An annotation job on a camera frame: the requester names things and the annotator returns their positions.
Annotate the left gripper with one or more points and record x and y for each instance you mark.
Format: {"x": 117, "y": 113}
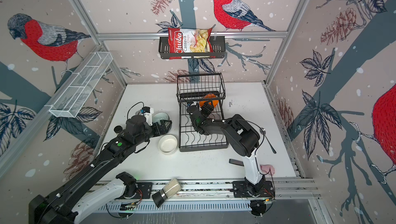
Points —
{"x": 164, "y": 129}

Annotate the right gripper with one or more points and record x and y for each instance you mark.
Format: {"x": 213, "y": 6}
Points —
{"x": 210, "y": 108}

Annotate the light green ceramic bowl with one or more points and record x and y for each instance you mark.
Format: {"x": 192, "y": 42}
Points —
{"x": 160, "y": 116}

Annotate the white ceramic bowl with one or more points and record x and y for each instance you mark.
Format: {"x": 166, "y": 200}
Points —
{"x": 168, "y": 144}

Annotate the orange plastic bowl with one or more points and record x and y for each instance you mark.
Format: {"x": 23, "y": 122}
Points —
{"x": 211, "y": 99}

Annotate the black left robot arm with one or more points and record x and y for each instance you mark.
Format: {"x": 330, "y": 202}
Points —
{"x": 71, "y": 203}

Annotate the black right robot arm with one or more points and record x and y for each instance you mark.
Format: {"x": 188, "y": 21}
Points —
{"x": 243, "y": 138}

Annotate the black lidded spice jar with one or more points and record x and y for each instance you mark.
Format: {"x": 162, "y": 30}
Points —
{"x": 118, "y": 129}

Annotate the metal spoon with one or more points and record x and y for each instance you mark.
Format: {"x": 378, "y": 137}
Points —
{"x": 263, "y": 132}

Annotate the red cassava chips bag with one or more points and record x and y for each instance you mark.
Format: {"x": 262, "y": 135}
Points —
{"x": 185, "y": 40}

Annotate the black wire dish rack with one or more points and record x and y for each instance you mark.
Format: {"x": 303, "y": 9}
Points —
{"x": 200, "y": 98}

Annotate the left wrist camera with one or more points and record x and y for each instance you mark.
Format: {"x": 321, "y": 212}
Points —
{"x": 147, "y": 112}

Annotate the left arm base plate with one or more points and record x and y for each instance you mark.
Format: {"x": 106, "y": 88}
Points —
{"x": 141, "y": 190}

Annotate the black wall shelf basket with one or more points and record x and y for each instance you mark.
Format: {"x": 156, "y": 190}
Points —
{"x": 217, "y": 44}

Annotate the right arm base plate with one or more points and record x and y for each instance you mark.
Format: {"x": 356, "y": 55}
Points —
{"x": 245, "y": 189}

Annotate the pink handled knife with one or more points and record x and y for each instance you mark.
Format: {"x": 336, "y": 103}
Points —
{"x": 265, "y": 169}

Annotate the white mesh wall shelf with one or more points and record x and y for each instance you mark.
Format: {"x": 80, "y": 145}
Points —
{"x": 83, "y": 83}

